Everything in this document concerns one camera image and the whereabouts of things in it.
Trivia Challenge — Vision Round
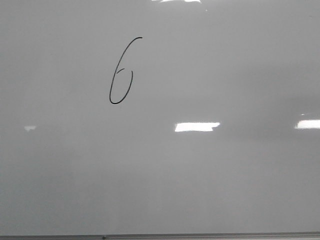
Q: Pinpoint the white whiteboard with aluminium frame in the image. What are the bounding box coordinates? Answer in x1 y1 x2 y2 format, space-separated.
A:
0 0 320 235

